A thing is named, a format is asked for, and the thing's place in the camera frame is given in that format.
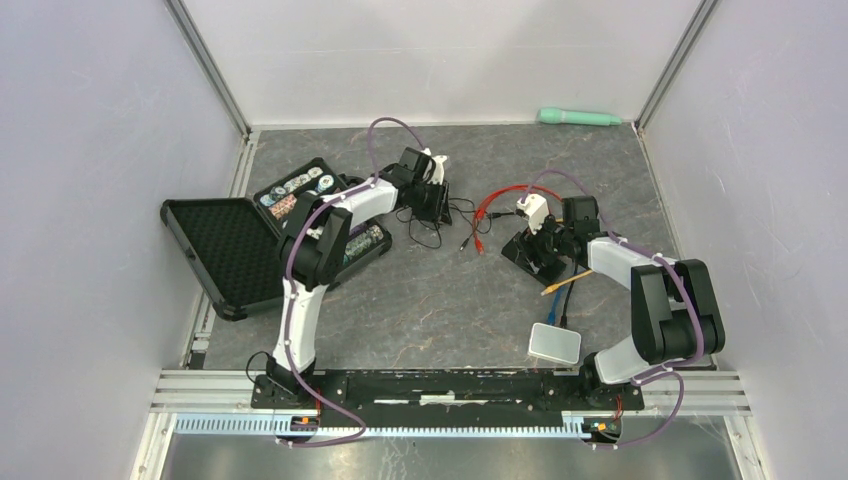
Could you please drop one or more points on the black power adapter with cord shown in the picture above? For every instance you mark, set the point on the black power adapter with cord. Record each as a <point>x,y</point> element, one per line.
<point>428,233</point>

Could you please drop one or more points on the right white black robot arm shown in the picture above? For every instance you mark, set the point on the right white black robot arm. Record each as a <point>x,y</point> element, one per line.
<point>675,319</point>

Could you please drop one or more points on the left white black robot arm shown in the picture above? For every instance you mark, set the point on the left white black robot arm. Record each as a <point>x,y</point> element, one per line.
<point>313,245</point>

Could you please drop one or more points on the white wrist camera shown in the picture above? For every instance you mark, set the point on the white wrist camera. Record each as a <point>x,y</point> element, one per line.
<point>534,209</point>
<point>435,172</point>

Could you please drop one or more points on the black network switch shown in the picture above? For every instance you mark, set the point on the black network switch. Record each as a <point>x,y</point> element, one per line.
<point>524,251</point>

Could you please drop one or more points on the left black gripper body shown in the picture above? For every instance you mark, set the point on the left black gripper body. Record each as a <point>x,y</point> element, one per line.
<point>429,201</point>

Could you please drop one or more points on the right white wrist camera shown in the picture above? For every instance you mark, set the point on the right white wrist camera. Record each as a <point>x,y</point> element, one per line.
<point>534,209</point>

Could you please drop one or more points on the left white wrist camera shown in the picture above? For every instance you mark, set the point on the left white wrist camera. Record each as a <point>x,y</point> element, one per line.
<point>435,172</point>

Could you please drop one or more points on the white slotted cable duct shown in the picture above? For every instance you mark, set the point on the white slotted cable duct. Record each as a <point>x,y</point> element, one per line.
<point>280,425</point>

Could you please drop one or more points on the white plastic box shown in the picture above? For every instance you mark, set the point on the white plastic box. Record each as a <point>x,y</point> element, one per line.
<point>554,344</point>

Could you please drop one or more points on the black poker chip case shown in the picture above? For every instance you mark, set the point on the black poker chip case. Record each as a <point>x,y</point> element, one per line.
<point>231,243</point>

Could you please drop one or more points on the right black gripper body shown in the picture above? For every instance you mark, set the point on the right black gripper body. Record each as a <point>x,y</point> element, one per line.
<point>550,241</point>

